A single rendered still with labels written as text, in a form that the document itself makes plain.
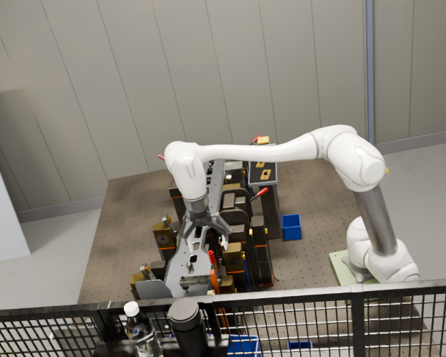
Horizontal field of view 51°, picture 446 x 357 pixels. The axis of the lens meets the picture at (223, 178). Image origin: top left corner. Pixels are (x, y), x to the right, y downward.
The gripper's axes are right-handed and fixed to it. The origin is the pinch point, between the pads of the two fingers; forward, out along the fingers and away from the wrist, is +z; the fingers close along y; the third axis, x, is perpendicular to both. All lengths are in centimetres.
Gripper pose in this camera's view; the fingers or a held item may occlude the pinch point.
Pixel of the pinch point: (208, 246)
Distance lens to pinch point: 184.3
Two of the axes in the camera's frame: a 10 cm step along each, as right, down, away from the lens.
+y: -9.8, 1.1, 1.6
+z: 1.8, 8.3, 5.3
